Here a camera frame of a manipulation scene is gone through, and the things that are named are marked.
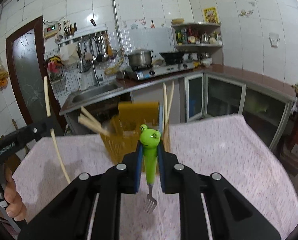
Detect white hanging cloth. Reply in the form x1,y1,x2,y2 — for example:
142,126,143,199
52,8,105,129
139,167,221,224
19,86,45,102
60,42,79,64

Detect grey wall pipe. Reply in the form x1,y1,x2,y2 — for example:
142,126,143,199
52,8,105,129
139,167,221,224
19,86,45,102
109,0,121,49

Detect yellow wall calendar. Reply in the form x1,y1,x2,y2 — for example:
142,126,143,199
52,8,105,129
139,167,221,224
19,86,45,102
203,7,218,23

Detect steel gas stove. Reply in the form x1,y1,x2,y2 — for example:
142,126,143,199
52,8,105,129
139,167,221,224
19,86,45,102
125,61,196,81

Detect row of condiment bottles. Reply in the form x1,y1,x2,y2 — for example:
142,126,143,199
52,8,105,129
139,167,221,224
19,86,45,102
175,26,222,45

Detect kitchen counter with cabinets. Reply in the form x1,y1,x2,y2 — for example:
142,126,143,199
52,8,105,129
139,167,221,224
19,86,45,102
64,64,297,153

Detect steel cups with utensils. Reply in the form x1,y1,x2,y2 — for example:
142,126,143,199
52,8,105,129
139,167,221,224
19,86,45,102
57,21,77,40

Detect white wall socket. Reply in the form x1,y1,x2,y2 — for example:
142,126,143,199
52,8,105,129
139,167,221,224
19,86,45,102
269,32,280,48

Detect wire basket with cloths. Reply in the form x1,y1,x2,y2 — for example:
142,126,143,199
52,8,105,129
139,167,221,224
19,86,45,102
45,56,65,84

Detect yellow hose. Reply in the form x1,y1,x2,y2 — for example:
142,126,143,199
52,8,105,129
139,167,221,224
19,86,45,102
104,55,126,75

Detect steel cooking pot with lid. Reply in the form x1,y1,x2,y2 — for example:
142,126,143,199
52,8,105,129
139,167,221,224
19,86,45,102
124,48,154,67

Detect beige switch box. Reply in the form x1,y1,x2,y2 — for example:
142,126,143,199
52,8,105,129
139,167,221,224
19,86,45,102
44,24,61,39

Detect person's left hand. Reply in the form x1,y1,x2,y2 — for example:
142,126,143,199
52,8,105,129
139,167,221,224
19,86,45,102
0,165,28,224

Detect black wok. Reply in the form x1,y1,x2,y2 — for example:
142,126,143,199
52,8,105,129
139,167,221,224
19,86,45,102
159,51,189,62

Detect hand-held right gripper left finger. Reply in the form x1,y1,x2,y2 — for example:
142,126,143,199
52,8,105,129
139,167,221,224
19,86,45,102
18,141,143,240

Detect row of hanging kitchen utensils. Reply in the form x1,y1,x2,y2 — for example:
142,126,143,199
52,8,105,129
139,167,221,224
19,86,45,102
76,34,118,64

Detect yellow slotted utensil holder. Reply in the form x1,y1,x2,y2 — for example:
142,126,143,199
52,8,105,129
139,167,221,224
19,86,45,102
99,101,171,174

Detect stack of bowls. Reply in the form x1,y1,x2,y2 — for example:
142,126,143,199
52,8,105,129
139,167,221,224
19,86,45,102
189,52,213,68

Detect hanging orange plastic bag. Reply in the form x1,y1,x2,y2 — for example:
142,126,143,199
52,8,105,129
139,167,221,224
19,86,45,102
0,60,10,93

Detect pink floral tablecloth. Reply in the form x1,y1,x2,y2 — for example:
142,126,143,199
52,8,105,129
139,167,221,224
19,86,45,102
12,114,298,240

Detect steel kitchen sink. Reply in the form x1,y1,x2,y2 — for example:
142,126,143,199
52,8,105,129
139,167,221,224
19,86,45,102
59,82,124,115

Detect chrome faucet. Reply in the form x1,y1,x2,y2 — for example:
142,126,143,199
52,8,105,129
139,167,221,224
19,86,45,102
77,52,104,87

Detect brown frosted glass door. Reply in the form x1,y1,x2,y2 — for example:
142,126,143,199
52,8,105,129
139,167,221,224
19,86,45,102
5,16,65,137

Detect steel wall rack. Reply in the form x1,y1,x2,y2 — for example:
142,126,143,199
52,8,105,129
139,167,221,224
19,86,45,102
57,25,108,46

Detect grey corner shelf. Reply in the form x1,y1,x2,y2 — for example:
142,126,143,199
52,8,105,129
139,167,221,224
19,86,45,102
171,22,224,53

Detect wall tile stickers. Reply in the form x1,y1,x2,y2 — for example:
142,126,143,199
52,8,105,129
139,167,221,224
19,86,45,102
239,1,255,17

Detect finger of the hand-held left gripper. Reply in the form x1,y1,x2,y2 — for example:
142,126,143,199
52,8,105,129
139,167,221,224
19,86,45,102
14,116,57,145

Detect green frog handle fork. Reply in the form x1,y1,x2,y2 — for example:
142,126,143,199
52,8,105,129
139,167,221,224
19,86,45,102
139,124,162,213

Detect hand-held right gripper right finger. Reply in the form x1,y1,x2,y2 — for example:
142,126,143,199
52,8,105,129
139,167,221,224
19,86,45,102
157,144,282,240

